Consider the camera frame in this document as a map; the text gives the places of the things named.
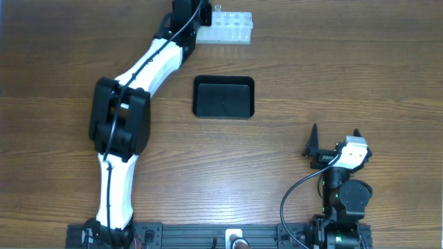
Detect white test tube rack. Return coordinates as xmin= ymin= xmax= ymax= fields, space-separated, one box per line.
xmin=195 ymin=10 xmax=255 ymax=46

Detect black tray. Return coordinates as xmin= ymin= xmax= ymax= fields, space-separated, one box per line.
xmin=192 ymin=75 xmax=256 ymax=120

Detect black cable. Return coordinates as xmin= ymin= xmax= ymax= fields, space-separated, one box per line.
xmin=102 ymin=0 xmax=205 ymax=163
xmin=279 ymin=154 xmax=342 ymax=249

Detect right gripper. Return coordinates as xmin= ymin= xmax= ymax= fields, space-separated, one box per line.
xmin=303 ymin=123 xmax=363 ymax=170

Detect mounting rail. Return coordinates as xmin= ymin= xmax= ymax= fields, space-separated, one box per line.
xmin=65 ymin=221 xmax=374 ymax=249

